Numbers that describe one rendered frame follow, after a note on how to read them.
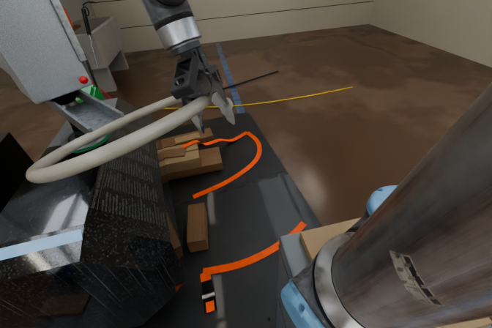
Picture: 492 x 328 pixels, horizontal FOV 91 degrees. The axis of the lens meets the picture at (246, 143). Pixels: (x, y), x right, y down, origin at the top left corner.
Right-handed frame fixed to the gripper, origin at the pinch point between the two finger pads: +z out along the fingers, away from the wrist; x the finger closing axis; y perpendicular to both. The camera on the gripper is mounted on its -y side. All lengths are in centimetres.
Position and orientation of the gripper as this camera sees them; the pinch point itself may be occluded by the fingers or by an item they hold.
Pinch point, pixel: (215, 127)
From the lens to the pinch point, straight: 61.5
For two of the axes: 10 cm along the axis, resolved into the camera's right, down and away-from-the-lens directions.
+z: 3.5, 8.6, 3.7
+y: 2.1, -4.5, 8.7
